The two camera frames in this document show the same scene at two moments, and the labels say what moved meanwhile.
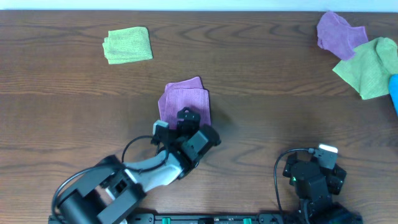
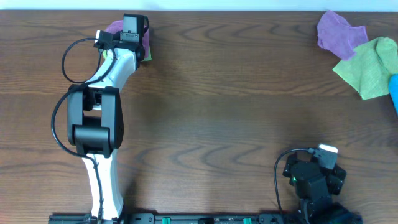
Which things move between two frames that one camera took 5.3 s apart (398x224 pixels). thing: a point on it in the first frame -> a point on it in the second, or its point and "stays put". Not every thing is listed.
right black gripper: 339,173 stays put
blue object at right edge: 393,90 stays put
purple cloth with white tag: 180,94 -> 117,25
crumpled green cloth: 369,71 stays put
